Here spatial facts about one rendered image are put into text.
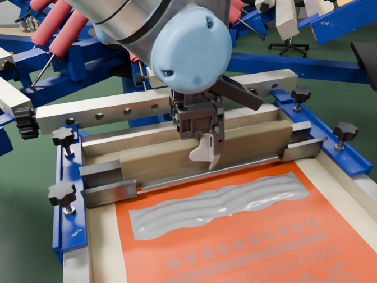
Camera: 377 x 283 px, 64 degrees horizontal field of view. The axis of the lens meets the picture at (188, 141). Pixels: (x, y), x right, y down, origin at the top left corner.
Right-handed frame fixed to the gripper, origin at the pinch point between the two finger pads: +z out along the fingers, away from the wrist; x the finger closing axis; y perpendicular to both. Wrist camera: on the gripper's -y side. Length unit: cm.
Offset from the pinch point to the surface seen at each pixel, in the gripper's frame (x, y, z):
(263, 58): -58, -45, 9
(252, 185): 5.3, -7.7, 5.8
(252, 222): 13.4, -3.6, 6.3
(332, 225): 18.5, -17.4, 6.3
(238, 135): 0.6, -5.6, -4.2
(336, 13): -24, -44, -17
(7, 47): -115, 58, 13
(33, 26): -385, 89, 82
